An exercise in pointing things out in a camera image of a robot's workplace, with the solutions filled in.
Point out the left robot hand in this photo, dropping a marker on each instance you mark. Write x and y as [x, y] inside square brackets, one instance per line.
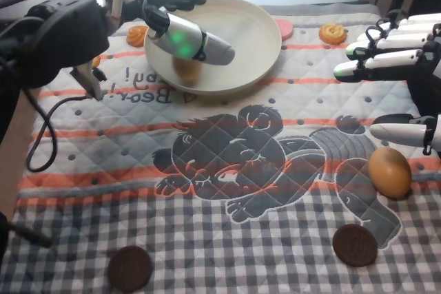
[186, 41]

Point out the pink round cookie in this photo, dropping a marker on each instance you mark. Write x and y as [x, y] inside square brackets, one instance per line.
[286, 29]

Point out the cream round bowl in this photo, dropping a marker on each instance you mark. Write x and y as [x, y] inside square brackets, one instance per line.
[241, 32]

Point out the round chocolate cookie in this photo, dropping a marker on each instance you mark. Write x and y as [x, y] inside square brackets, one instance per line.
[355, 245]
[130, 268]

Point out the yellow swirl cookie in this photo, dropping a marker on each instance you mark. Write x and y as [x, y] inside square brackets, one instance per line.
[332, 33]
[96, 61]
[135, 36]

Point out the grey bear print quilt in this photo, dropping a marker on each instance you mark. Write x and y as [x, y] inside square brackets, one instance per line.
[220, 170]

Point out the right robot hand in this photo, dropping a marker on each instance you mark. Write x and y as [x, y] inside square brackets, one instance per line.
[396, 56]

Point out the brown egg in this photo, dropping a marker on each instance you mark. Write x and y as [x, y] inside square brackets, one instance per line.
[187, 72]
[389, 173]

